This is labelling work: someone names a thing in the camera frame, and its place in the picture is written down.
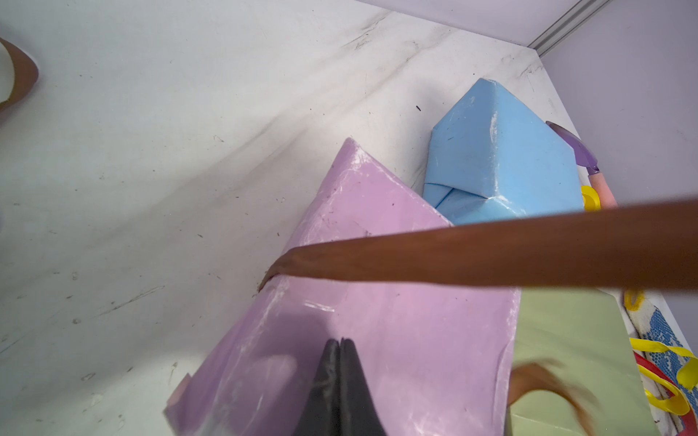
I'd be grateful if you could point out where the green gift box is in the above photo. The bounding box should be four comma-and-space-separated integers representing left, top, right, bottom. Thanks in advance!
514, 289, 659, 435

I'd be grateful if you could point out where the yellow ribbon of blue box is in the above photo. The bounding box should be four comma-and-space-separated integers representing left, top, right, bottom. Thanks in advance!
579, 184, 698, 418

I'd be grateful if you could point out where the purple trowel pink handle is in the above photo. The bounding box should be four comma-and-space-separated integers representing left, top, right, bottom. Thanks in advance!
545, 121, 618, 209

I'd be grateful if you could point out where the red ribbon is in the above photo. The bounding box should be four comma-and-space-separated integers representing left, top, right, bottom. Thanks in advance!
634, 352, 697, 436

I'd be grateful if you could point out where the light blue gift box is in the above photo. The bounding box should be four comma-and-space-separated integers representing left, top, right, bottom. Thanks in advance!
423, 78, 583, 225

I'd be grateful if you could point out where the blue dotted work glove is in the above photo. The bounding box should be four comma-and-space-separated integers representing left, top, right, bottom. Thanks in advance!
623, 293, 698, 436

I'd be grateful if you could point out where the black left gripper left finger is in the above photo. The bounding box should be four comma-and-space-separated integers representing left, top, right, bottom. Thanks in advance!
293, 340, 341, 436

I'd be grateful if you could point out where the purple gift box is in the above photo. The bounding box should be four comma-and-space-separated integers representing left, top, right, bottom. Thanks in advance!
163, 137, 522, 436

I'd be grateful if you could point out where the brown ribbon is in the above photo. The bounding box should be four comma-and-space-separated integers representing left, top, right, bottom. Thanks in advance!
260, 200, 697, 407
1, 38, 39, 112

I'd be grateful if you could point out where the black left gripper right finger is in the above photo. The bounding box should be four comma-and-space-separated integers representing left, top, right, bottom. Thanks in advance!
339, 338, 386, 436

